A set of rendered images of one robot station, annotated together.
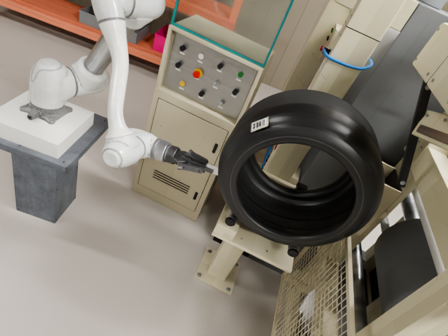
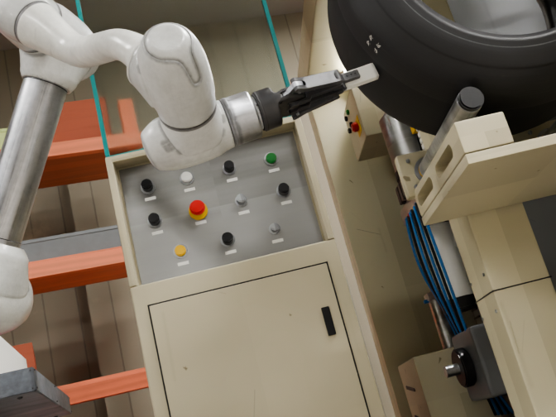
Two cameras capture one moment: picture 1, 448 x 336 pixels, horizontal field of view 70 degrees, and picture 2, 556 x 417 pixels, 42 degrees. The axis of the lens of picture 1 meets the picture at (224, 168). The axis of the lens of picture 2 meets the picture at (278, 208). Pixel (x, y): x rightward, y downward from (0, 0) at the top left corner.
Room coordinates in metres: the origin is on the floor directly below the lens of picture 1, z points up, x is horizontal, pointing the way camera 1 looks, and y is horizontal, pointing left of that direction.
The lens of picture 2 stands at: (-0.18, 0.41, 0.44)
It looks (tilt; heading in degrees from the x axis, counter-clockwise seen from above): 17 degrees up; 352
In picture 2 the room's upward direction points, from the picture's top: 15 degrees counter-clockwise
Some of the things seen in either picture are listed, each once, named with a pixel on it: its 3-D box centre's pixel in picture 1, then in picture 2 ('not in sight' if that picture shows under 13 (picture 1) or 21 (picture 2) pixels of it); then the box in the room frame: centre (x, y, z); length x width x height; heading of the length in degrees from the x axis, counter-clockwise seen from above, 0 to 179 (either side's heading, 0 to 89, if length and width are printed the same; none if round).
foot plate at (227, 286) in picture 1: (218, 269); not in sight; (1.34, -0.25, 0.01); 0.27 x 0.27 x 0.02; 87
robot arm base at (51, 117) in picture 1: (45, 107); not in sight; (1.24, 0.96, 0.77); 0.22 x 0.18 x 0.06; 2
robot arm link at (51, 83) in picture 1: (50, 81); not in sight; (1.27, 0.96, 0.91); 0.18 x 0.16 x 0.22; 156
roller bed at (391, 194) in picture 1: (363, 195); not in sight; (1.28, -0.65, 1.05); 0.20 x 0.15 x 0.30; 177
